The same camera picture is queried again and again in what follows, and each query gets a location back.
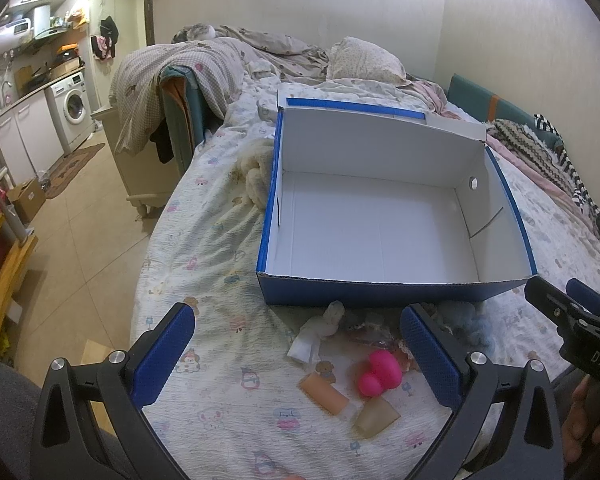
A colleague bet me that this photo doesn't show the beige wedge sponge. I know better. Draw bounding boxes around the beige wedge sponge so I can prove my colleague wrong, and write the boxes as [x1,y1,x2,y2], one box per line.
[354,396,401,439]

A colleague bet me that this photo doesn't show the blue white cardboard box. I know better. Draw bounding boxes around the blue white cardboard box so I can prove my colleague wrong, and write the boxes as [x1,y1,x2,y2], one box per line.
[256,92,536,308]

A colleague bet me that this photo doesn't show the green orange headboard cushion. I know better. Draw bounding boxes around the green orange headboard cushion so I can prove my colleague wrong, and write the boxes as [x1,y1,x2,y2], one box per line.
[446,74,564,151]

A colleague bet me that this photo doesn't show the right hand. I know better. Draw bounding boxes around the right hand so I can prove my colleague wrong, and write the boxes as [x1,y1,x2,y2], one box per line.
[562,375,600,465]

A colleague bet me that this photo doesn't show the black white striped cloth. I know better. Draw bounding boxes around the black white striped cloth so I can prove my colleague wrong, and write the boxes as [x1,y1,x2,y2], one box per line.
[533,114,600,238]

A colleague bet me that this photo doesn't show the white kitchen cabinet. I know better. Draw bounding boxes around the white kitchen cabinet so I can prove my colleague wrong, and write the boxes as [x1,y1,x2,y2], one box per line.
[0,91,64,185]

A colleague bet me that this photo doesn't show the small cardboard box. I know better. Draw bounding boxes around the small cardboard box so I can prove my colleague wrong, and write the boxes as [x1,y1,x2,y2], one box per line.
[7,178,46,224]

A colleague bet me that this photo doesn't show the yellow wooden chair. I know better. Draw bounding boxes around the yellow wooden chair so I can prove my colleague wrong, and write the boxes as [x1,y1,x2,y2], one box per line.
[0,234,38,354]

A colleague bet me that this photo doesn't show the pink heart sponge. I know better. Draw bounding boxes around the pink heart sponge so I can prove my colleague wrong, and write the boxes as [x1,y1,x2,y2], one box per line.
[358,350,403,398]

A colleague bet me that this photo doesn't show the white washing machine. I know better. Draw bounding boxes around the white washing machine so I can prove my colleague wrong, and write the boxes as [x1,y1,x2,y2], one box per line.
[44,70,94,155]

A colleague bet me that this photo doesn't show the clear plastic bag with items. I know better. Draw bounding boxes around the clear plastic bag with items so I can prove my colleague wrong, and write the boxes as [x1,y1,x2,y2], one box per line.
[339,311,420,373]

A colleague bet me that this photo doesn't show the light blue fluffy scrunchie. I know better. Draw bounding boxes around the light blue fluffy scrunchie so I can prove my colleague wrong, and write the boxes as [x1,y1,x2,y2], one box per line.
[434,301,494,353]

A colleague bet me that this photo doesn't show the cream fluffy plush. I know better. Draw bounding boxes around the cream fluffy plush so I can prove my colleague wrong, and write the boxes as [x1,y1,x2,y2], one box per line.
[235,139,274,211]

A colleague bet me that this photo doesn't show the orange makeup sponge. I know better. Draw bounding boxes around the orange makeup sponge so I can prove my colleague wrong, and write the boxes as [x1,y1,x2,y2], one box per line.
[299,373,349,415]

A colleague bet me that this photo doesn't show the floral pillow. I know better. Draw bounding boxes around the floral pillow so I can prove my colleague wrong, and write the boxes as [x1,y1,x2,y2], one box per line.
[326,37,410,86]

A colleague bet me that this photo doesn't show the white water heater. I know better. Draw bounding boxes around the white water heater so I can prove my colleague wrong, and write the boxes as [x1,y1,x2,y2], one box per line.
[0,18,33,50]

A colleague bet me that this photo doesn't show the striped knitted blanket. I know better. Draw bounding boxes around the striped knitted blanket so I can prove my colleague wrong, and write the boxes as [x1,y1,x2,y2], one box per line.
[486,118,576,196]

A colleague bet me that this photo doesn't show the white small cloth toy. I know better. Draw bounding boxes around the white small cloth toy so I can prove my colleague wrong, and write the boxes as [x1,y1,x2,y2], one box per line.
[287,300,346,364]

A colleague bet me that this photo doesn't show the brown door mat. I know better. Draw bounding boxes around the brown door mat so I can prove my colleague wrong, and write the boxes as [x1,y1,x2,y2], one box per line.
[44,143,105,200]

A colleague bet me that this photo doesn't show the beige rumpled quilt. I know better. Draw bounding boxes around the beige rumpled quilt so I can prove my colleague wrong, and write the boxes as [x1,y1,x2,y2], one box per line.
[108,23,332,157]

